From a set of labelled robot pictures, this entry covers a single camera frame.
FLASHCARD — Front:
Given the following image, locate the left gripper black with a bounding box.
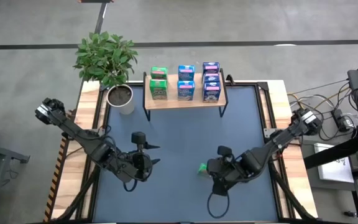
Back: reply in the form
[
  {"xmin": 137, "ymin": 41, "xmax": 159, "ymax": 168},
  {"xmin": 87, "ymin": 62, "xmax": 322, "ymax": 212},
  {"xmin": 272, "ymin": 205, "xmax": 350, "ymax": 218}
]
[{"xmin": 121, "ymin": 141, "xmax": 161, "ymax": 183}]

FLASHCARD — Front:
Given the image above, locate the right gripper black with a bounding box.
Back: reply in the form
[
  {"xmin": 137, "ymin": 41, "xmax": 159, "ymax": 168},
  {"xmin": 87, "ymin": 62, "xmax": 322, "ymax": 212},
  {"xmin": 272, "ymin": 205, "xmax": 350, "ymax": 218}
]
[{"xmin": 206, "ymin": 157, "xmax": 244, "ymax": 197}]

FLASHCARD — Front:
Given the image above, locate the green cereal box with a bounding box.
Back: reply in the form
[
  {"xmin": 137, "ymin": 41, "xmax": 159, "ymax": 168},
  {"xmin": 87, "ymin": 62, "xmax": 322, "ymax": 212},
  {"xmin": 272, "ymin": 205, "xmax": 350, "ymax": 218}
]
[
  {"xmin": 149, "ymin": 78, "xmax": 168, "ymax": 101},
  {"xmin": 150, "ymin": 66, "xmax": 169, "ymax": 80},
  {"xmin": 196, "ymin": 162, "xmax": 210, "ymax": 177}
]

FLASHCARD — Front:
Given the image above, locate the light blue cereal box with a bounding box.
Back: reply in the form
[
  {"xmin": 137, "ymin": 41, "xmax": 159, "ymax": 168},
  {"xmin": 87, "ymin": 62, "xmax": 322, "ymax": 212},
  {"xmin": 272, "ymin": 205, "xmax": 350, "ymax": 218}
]
[
  {"xmin": 177, "ymin": 80, "xmax": 196, "ymax": 101},
  {"xmin": 178, "ymin": 64, "xmax": 196, "ymax": 82}
]

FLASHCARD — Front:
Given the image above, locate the dark blue cereal box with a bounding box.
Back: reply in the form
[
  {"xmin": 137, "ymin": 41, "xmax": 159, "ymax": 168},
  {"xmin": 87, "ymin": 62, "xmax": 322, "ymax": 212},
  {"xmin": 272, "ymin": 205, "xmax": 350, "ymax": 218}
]
[
  {"xmin": 202, "ymin": 81, "xmax": 222, "ymax": 103},
  {"xmin": 202, "ymin": 61, "xmax": 221, "ymax": 75},
  {"xmin": 203, "ymin": 73, "xmax": 221, "ymax": 83}
]

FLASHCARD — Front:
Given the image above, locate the blue table mat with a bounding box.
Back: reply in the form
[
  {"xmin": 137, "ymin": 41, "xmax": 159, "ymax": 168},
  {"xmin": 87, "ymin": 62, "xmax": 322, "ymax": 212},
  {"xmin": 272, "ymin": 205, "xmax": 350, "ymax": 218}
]
[{"xmin": 92, "ymin": 85, "xmax": 279, "ymax": 223}]

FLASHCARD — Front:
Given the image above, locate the white plant pot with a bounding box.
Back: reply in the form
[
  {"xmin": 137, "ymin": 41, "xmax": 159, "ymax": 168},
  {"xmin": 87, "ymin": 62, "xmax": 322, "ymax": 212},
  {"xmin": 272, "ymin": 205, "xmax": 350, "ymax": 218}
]
[{"xmin": 106, "ymin": 83, "xmax": 135, "ymax": 115}]

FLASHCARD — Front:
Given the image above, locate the yellow black hazard tape strip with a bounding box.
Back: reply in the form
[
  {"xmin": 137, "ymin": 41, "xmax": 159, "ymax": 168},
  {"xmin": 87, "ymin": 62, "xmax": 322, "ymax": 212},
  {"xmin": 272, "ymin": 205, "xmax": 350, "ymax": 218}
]
[{"xmin": 44, "ymin": 136, "xmax": 70, "ymax": 223}]

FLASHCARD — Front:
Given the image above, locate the green leafy plant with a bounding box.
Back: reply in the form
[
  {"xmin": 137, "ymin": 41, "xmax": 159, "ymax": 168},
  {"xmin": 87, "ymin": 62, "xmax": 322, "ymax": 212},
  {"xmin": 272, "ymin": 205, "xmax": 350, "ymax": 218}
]
[{"xmin": 72, "ymin": 30, "xmax": 139, "ymax": 88}]

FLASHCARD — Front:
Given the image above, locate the white paper sheet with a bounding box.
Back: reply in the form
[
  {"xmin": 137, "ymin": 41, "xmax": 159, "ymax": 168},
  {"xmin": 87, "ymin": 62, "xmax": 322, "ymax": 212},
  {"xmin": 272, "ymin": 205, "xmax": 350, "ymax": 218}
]
[{"xmin": 314, "ymin": 144, "xmax": 356, "ymax": 183}]

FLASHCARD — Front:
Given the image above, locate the black power adapter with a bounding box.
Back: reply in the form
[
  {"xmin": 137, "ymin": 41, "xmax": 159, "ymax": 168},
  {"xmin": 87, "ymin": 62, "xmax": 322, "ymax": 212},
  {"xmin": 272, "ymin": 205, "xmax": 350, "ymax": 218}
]
[{"xmin": 331, "ymin": 108, "xmax": 351, "ymax": 131}]

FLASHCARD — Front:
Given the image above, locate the black metal beam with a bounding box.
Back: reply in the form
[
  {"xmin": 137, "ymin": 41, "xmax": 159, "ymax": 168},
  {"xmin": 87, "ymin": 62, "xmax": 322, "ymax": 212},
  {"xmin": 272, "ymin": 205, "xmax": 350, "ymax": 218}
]
[{"xmin": 303, "ymin": 132, "xmax": 358, "ymax": 170}]

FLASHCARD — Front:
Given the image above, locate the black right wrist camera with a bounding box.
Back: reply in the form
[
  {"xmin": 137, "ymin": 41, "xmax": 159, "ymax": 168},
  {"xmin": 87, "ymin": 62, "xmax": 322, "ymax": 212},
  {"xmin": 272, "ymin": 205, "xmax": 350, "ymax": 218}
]
[{"xmin": 217, "ymin": 145, "xmax": 233, "ymax": 159}]

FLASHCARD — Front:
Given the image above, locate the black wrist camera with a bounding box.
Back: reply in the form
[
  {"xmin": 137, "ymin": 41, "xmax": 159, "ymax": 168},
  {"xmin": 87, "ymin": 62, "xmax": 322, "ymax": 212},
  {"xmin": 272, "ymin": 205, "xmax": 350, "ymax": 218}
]
[
  {"xmin": 217, "ymin": 145, "xmax": 233, "ymax": 159},
  {"xmin": 131, "ymin": 131, "xmax": 147, "ymax": 152}
]

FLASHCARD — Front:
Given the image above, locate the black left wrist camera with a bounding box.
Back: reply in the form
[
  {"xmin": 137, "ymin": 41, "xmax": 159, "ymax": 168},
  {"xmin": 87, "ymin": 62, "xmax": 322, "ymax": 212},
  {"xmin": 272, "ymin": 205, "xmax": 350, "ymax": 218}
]
[{"xmin": 131, "ymin": 131, "xmax": 147, "ymax": 152}]

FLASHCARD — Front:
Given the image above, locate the right gripper cable loop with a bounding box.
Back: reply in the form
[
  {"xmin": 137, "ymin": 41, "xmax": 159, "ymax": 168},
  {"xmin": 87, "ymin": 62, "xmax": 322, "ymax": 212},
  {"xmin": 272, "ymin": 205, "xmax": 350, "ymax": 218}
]
[{"xmin": 206, "ymin": 192, "xmax": 231, "ymax": 220}]

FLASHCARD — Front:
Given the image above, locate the gripper cable loop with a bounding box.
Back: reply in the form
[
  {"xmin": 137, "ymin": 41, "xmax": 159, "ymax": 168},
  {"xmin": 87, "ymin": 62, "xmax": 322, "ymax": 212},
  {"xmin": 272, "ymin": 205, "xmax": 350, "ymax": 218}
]
[
  {"xmin": 206, "ymin": 192, "xmax": 231, "ymax": 220},
  {"xmin": 122, "ymin": 179, "xmax": 139, "ymax": 193}
]

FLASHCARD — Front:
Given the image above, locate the left gripper cable loop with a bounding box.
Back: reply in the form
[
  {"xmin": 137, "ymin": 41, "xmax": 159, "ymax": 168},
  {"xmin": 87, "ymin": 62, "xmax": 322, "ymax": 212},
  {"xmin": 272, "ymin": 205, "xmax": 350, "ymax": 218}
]
[{"xmin": 122, "ymin": 179, "xmax": 139, "ymax": 193}]

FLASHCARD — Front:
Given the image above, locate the wooden shelf with black frame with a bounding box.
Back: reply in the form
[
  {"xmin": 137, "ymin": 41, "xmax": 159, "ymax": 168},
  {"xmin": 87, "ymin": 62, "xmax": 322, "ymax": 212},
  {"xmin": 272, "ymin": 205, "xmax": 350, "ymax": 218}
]
[{"xmin": 142, "ymin": 68, "xmax": 229, "ymax": 122}]

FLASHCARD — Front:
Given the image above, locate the black metal table frame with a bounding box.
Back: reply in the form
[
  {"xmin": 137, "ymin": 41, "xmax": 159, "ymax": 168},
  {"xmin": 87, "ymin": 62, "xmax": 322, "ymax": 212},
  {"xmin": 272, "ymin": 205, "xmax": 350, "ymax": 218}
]
[{"xmin": 44, "ymin": 79, "xmax": 319, "ymax": 224}]

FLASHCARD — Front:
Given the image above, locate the yellow cable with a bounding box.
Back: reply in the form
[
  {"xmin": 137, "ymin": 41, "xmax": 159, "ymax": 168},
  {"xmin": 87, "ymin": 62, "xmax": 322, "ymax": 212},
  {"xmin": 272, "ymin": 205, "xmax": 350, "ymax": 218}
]
[{"xmin": 287, "ymin": 88, "xmax": 351, "ymax": 110}]

